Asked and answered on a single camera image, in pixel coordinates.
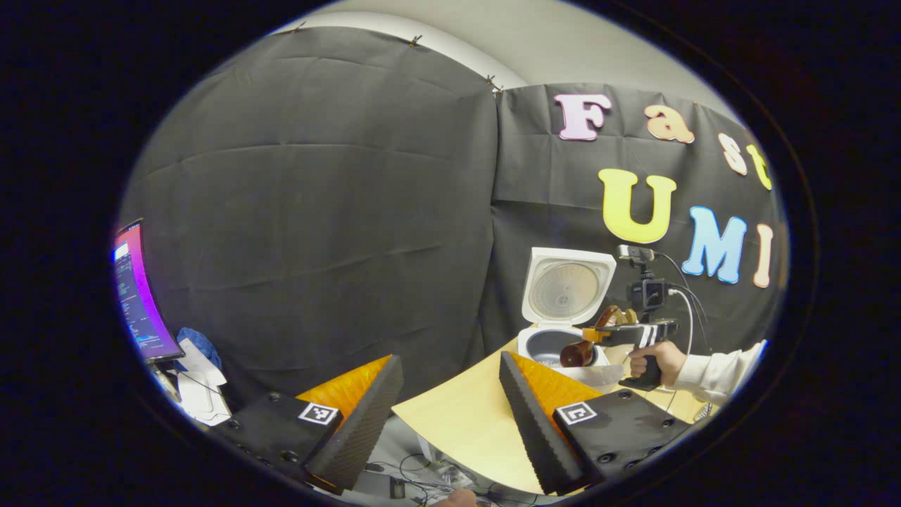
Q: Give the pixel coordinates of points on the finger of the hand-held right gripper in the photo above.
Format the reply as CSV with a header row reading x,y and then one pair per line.
x,y
618,313
597,336

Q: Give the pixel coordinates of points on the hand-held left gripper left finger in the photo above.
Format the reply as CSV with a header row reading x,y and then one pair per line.
x,y
366,429

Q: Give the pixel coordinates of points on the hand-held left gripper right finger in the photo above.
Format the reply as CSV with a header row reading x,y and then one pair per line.
x,y
535,429

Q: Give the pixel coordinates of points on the brown wooden spoon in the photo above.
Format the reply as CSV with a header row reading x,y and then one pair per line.
x,y
576,354

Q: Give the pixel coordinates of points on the white rice cooker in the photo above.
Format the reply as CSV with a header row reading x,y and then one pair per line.
x,y
566,289

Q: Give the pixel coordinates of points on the blue cloth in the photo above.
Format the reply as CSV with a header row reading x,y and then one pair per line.
x,y
200,345

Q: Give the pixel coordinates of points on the black backdrop cloth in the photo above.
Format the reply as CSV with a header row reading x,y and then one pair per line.
x,y
317,211

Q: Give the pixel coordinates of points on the computer monitor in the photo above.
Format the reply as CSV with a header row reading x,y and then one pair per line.
x,y
141,296

